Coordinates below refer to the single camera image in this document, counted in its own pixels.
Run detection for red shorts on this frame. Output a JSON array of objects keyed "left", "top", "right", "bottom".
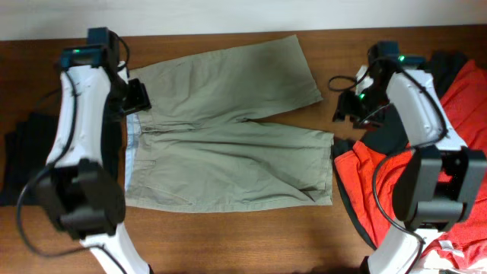
[{"left": 333, "top": 60, "right": 486, "bottom": 246}]

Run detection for red white patterned garment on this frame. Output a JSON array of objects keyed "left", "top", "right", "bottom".
[{"left": 418, "top": 228, "right": 486, "bottom": 273}]

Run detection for black garment under pile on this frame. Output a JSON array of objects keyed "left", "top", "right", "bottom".
[{"left": 336, "top": 51, "right": 468, "bottom": 250}]

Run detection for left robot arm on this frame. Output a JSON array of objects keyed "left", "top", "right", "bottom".
[{"left": 34, "top": 44, "right": 152, "bottom": 273}]

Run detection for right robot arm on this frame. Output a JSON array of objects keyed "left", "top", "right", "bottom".
[{"left": 333, "top": 53, "right": 486, "bottom": 273}]

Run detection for folded black pants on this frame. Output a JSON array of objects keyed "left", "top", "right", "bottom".
[{"left": 0, "top": 112, "right": 123, "bottom": 207}]

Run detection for khaki shorts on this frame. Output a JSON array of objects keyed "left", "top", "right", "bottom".
[{"left": 126, "top": 36, "right": 333, "bottom": 213}]

